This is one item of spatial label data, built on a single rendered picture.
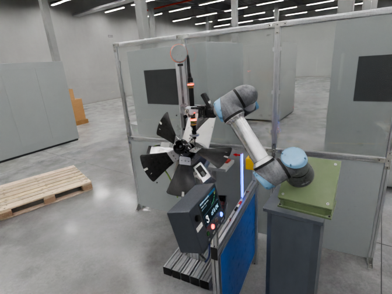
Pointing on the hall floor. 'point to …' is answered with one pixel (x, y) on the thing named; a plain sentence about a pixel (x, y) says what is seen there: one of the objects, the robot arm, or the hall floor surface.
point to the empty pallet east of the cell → (41, 190)
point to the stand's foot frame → (190, 269)
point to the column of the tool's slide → (181, 93)
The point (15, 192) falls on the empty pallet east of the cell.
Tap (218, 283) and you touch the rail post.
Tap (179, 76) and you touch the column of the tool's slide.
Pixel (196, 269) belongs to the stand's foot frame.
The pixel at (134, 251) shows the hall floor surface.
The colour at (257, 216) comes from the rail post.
